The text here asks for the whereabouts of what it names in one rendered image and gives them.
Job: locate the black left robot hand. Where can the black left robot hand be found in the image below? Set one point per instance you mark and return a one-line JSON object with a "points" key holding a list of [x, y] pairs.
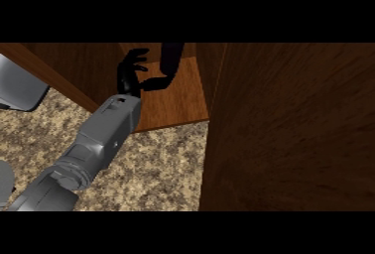
{"points": [[127, 81]]}

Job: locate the dark wine bottle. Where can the dark wine bottle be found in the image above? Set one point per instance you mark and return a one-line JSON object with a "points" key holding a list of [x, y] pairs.
{"points": [[171, 59]]}

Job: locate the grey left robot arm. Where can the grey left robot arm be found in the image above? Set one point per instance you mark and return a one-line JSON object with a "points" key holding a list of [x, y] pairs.
{"points": [[105, 129]]}

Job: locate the brown wooden cabinet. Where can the brown wooden cabinet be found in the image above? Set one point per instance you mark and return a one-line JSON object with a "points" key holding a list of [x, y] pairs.
{"points": [[173, 105]]}

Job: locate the dark brown cabinet door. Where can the dark brown cabinet door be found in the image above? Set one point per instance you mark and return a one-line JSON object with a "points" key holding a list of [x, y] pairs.
{"points": [[292, 132]]}

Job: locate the pale grey appliance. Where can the pale grey appliance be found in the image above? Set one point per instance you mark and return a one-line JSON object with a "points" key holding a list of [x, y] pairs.
{"points": [[19, 86]]}

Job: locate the grey rounded block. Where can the grey rounded block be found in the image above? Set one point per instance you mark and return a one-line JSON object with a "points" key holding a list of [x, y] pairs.
{"points": [[4, 183]]}

